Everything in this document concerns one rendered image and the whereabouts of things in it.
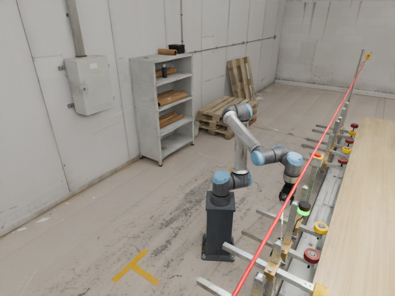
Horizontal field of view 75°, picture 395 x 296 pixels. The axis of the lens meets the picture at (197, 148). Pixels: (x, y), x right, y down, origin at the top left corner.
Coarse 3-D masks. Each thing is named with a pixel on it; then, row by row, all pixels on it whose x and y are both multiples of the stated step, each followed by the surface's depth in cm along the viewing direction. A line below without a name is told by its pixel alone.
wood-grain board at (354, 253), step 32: (384, 128) 298; (352, 160) 232; (384, 160) 232; (352, 192) 190; (384, 192) 190; (352, 224) 161; (384, 224) 161; (320, 256) 140; (352, 256) 140; (384, 256) 140; (352, 288) 123; (384, 288) 123
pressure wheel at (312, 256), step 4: (308, 248) 144; (312, 248) 144; (304, 252) 142; (308, 252) 142; (312, 252) 141; (316, 252) 141; (304, 256) 141; (308, 256) 139; (312, 256) 139; (316, 256) 139; (308, 260) 139; (312, 260) 138; (316, 260) 137
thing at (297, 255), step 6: (246, 234) 161; (252, 234) 159; (258, 234) 159; (258, 240) 157; (270, 240) 155; (270, 246) 153; (288, 252) 148; (294, 252) 147; (300, 258) 145; (312, 264) 141
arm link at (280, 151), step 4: (272, 148) 162; (276, 148) 158; (280, 148) 158; (284, 148) 158; (276, 152) 155; (280, 152) 156; (284, 152) 154; (288, 152) 153; (276, 156) 154; (280, 156) 155; (276, 160) 155; (280, 160) 155
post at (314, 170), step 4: (312, 168) 178; (316, 168) 176; (312, 172) 179; (316, 172) 179; (312, 176) 180; (312, 180) 181; (308, 184) 184; (312, 184) 182; (312, 188) 184; (308, 192) 186; (308, 196) 188; (308, 200) 189; (304, 216) 195
